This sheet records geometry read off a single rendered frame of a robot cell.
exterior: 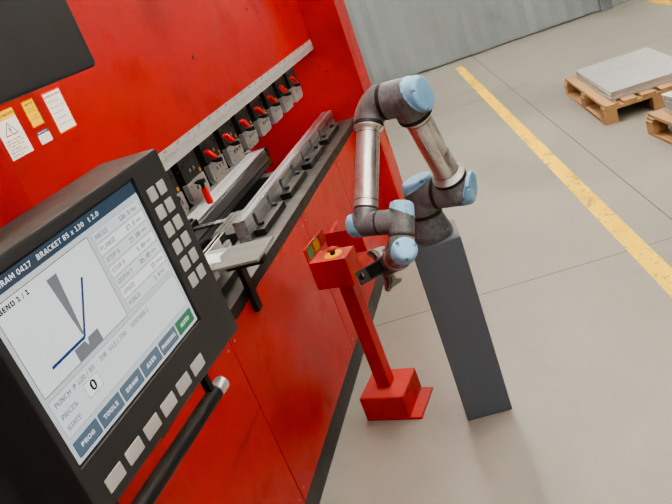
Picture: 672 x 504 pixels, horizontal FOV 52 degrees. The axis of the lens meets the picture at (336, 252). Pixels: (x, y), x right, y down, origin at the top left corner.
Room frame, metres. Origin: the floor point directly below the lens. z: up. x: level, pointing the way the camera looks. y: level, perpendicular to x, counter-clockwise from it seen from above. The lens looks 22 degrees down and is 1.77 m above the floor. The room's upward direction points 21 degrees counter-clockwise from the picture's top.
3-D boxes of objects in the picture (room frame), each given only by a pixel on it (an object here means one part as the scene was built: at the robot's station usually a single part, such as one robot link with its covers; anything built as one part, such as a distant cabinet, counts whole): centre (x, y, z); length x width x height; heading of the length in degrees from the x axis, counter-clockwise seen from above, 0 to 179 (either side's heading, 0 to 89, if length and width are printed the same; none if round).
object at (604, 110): (5.42, -2.76, 0.07); 1.20 x 0.82 x 0.14; 169
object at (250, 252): (2.26, 0.34, 1.00); 0.26 x 0.18 x 0.01; 70
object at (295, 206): (2.91, 0.21, 0.85); 3.00 x 0.21 x 0.04; 160
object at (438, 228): (2.33, -0.35, 0.82); 0.15 x 0.15 x 0.10
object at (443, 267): (2.33, -0.35, 0.39); 0.18 x 0.18 x 0.78; 81
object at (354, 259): (2.53, 0.00, 0.75); 0.20 x 0.16 x 0.18; 151
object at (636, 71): (5.42, -2.76, 0.17); 1.01 x 0.64 x 0.06; 169
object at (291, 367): (2.91, 0.21, 0.42); 3.00 x 0.21 x 0.83; 160
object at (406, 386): (2.52, -0.03, 0.06); 0.25 x 0.20 x 0.12; 61
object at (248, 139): (3.04, 0.21, 1.26); 0.15 x 0.09 x 0.17; 160
